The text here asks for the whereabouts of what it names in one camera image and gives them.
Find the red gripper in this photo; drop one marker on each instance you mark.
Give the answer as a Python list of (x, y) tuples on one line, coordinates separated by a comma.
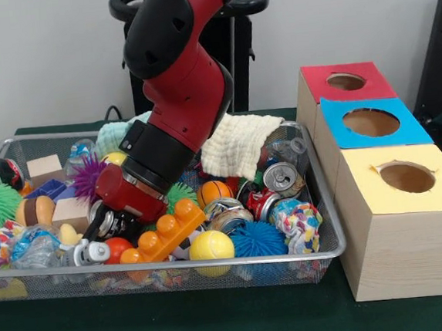
[(127, 193)]

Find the mint green waffle cloth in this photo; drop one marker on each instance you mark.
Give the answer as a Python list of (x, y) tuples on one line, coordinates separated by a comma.
[(118, 134)]

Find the cream yellow waffle cloth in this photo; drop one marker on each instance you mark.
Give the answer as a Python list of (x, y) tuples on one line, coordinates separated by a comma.
[(238, 144)]

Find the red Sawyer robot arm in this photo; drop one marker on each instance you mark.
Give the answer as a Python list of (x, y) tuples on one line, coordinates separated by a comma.
[(178, 68)]

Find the clear mesh bin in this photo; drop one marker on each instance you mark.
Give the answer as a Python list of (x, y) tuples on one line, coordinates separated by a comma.
[(323, 226)]

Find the wooden box with three holes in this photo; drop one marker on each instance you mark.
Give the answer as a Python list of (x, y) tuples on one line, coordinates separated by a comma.
[(406, 250)]

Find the small red orange ball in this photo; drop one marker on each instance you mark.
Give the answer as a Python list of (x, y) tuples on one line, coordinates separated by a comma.
[(118, 248)]

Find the purple spiky monster toy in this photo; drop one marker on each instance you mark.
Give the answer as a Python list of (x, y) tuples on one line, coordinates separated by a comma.
[(89, 177)]

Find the orange plastic toy block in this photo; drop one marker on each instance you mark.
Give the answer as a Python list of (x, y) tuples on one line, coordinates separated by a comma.
[(165, 232)]

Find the yellow smiley ball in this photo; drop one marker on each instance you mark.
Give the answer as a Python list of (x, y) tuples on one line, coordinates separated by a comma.
[(116, 158)]

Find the small green spiky ball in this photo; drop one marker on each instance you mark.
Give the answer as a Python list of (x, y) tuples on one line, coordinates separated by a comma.
[(181, 194)]

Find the dark green tablecloth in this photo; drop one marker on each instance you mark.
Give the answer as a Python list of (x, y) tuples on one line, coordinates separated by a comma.
[(142, 327)]

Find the small orange basketball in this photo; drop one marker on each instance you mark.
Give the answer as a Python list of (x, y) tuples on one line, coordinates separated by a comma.
[(214, 192)]

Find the blue spiky rubber ball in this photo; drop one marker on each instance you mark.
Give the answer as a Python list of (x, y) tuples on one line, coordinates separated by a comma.
[(258, 238)]

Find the black chair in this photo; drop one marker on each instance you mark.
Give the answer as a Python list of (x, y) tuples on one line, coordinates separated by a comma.
[(441, 69)]

